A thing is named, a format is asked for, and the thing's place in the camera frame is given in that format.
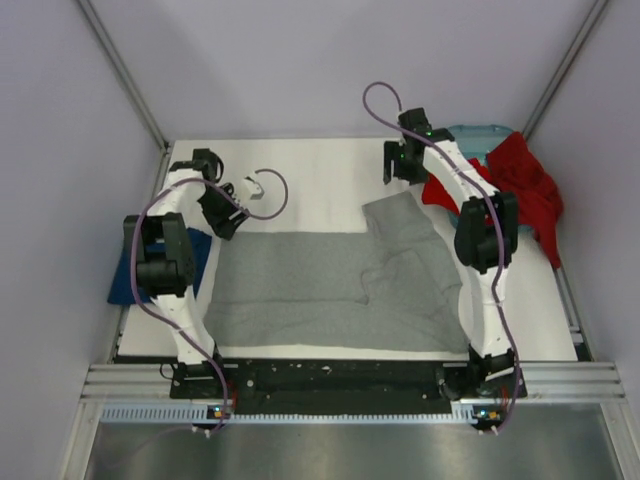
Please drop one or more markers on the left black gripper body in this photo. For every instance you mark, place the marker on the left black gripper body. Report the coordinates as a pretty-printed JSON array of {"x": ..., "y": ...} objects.
[{"x": 218, "y": 207}]

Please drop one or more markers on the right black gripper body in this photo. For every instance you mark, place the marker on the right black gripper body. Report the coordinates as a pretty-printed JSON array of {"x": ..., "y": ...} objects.
[{"x": 395, "y": 161}]

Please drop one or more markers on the grey t shirt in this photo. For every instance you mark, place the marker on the grey t shirt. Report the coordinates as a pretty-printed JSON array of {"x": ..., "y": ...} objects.
[{"x": 393, "y": 287}]

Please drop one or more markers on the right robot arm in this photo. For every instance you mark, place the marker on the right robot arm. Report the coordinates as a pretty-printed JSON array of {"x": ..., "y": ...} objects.
[{"x": 486, "y": 235}]

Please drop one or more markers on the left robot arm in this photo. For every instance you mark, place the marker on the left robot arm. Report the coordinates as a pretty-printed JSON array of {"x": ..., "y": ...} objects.
[{"x": 161, "y": 260}]

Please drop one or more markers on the teal plastic basket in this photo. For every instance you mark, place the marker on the teal plastic basket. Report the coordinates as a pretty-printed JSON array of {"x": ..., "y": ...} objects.
[{"x": 476, "y": 142}]

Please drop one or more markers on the folded blue t shirt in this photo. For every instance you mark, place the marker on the folded blue t shirt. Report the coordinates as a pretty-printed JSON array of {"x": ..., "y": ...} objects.
[{"x": 121, "y": 293}]

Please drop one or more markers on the dark red t shirt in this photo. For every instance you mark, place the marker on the dark red t shirt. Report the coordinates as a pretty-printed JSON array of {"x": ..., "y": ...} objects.
[{"x": 514, "y": 168}]

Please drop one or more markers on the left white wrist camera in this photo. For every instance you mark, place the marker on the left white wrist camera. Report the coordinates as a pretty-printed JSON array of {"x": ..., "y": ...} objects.
[{"x": 250, "y": 189}]

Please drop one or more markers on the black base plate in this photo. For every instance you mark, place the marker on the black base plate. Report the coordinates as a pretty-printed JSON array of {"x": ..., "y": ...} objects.
[{"x": 340, "y": 387}]

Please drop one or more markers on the aluminium frame rail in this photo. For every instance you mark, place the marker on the aluminium frame rail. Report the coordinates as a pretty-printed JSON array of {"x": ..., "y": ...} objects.
[{"x": 546, "y": 382}]

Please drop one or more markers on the left aluminium corner post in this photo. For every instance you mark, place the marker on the left aluminium corner post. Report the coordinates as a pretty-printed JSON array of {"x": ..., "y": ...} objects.
[{"x": 121, "y": 72}]

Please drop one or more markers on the aluminium corner post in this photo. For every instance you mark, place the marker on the aluminium corner post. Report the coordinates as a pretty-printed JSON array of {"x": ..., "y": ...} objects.
[
  {"x": 121, "y": 72},
  {"x": 589, "y": 24}
]

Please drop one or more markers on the grey slotted cable duct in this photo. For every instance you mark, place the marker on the grey slotted cable duct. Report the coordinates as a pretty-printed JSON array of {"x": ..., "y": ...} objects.
[{"x": 208, "y": 415}]

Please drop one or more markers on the right aluminium corner post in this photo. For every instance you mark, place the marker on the right aluminium corner post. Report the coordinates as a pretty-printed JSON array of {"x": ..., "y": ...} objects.
[{"x": 589, "y": 24}]

